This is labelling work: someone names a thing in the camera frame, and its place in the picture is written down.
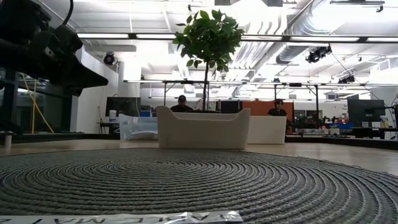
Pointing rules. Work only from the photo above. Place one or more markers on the white plastic bin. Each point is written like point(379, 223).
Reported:
point(267, 130)

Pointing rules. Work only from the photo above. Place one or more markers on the silver metal post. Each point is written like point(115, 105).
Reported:
point(7, 140)

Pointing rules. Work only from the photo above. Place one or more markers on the black computer monitor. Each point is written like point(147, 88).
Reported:
point(365, 112)
point(122, 107)

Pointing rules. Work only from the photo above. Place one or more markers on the black ceiling camera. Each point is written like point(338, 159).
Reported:
point(109, 58)

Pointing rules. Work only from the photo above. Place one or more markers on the clear plastic bin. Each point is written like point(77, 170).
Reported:
point(136, 127)

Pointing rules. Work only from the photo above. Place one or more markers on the orange partition panel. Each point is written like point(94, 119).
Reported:
point(258, 109)

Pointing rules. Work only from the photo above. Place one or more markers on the grey plastic bin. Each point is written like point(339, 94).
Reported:
point(202, 133)

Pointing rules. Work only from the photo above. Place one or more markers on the silver ceiling air duct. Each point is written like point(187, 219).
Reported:
point(289, 54)

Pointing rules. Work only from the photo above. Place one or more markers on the overhead light bar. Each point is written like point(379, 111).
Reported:
point(102, 36)

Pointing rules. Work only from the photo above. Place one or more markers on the white tape label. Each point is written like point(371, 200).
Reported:
point(124, 218)

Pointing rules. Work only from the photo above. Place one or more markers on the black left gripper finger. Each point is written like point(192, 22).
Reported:
point(77, 79)

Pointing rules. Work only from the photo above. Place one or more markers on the black ceiling spotlight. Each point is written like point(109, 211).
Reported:
point(317, 55)
point(346, 80)

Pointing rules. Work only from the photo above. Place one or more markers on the person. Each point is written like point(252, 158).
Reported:
point(182, 107)
point(277, 111)

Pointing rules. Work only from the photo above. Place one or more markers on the green potted plant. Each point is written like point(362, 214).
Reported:
point(208, 34)

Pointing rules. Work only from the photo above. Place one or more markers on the black background table frame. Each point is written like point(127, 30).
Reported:
point(174, 82)

